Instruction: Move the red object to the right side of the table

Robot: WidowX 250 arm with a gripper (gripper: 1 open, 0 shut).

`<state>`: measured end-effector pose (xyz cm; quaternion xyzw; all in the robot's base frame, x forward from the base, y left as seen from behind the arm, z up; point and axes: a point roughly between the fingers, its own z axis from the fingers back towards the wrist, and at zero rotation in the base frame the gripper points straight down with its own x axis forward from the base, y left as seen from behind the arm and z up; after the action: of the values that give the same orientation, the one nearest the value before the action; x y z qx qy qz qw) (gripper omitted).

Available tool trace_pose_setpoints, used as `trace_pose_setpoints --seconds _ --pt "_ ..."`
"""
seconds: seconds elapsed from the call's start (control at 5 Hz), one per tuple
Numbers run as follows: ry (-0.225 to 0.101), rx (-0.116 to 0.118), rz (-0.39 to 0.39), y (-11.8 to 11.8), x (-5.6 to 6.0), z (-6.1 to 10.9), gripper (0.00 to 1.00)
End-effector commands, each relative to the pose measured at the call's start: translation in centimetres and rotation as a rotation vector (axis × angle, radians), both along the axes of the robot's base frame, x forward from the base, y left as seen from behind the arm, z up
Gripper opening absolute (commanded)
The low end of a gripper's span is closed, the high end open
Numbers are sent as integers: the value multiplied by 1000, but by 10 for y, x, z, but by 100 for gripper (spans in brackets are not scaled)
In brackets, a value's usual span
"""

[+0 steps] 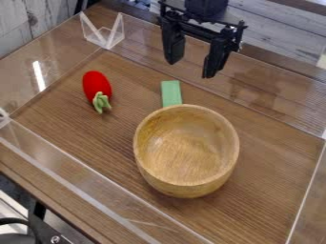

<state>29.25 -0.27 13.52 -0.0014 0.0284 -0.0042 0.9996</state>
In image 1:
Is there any black table leg clamp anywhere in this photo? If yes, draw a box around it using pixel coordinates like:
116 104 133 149
28 202 72 244

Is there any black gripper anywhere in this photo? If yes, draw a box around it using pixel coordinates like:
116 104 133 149
158 0 247 78

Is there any clear acrylic corner bracket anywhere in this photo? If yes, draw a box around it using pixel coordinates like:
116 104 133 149
79 12 125 50

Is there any black cable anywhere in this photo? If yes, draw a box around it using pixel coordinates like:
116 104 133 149
0 216 42 244

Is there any red plush strawberry toy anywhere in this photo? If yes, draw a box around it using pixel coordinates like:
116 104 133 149
83 71 112 114

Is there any green rectangular block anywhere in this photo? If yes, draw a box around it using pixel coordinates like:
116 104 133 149
161 80 182 107

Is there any wooden bowl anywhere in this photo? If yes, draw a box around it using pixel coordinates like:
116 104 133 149
133 104 239 198

